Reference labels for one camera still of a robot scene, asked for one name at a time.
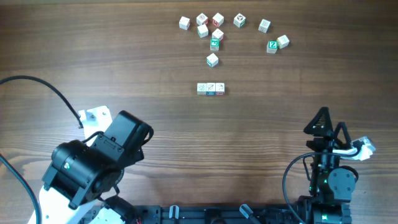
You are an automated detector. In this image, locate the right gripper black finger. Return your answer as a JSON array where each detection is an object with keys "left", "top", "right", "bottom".
[
  {"left": 303, "top": 107, "right": 333, "bottom": 137},
  {"left": 334, "top": 122, "right": 351, "bottom": 146}
]

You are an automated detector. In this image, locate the wooden block red side picture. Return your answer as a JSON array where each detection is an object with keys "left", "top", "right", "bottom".
[{"left": 215, "top": 83, "right": 225, "bottom": 95}]

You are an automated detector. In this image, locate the wooden block blue side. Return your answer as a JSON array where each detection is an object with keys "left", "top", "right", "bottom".
[{"left": 206, "top": 83, "right": 216, "bottom": 95}]

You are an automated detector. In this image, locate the wooden block bee picture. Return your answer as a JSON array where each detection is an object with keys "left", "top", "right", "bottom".
[{"left": 178, "top": 16, "right": 190, "bottom": 30}]

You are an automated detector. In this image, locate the plain wooden block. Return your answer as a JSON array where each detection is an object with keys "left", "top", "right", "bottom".
[{"left": 197, "top": 83, "right": 207, "bottom": 95}]

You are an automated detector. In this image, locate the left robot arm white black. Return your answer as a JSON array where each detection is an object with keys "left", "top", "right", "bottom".
[{"left": 29, "top": 111, "right": 154, "bottom": 223}]

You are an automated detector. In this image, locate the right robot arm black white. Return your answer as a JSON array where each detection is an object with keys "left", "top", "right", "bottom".
[{"left": 297, "top": 107, "right": 359, "bottom": 224}]

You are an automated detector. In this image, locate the wooden block yellow side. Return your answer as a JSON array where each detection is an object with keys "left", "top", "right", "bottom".
[{"left": 277, "top": 35, "right": 290, "bottom": 49}]

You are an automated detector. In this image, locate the wooden block green Z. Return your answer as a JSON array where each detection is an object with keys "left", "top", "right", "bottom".
[{"left": 266, "top": 40, "right": 278, "bottom": 54}]

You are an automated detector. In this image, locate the wooden block plain pattern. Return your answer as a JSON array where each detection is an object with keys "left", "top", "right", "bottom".
[{"left": 258, "top": 19, "right": 271, "bottom": 33}]

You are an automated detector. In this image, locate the wooden block green V side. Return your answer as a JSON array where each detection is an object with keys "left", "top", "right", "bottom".
[{"left": 206, "top": 53, "right": 219, "bottom": 67}]

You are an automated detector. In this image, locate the wooden block green side picture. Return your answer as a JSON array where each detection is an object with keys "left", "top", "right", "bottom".
[{"left": 233, "top": 13, "right": 246, "bottom": 28}]

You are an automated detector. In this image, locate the wooden block green top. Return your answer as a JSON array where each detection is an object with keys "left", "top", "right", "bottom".
[{"left": 210, "top": 39, "right": 220, "bottom": 51}]

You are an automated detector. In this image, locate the wooden block red drawing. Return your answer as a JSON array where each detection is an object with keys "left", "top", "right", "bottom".
[{"left": 212, "top": 29, "right": 224, "bottom": 41}]

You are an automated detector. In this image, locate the wooden block red letter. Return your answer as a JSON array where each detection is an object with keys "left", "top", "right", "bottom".
[{"left": 212, "top": 12, "right": 224, "bottom": 27}]

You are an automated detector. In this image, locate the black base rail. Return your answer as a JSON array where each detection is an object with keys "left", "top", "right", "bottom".
[{"left": 77, "top": 203, "right": 352, "bottom": 224}]

